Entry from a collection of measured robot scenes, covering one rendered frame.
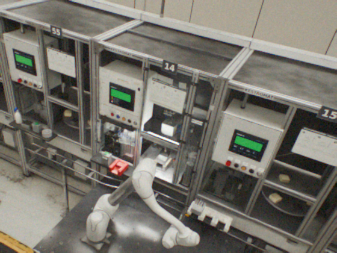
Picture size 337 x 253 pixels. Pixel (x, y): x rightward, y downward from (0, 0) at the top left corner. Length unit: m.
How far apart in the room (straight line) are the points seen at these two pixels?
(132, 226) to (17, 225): 1.48
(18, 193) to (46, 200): 0.36
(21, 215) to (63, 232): 1.18
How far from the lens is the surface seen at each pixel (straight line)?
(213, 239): 2.94
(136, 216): 2.96
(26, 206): 4.04
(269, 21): 5.85
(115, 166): 3.04
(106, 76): 2.74
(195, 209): 2.78
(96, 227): 2.59
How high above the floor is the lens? 2.94
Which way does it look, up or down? 37 degrees down
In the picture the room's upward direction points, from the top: 7 degrees clockwise
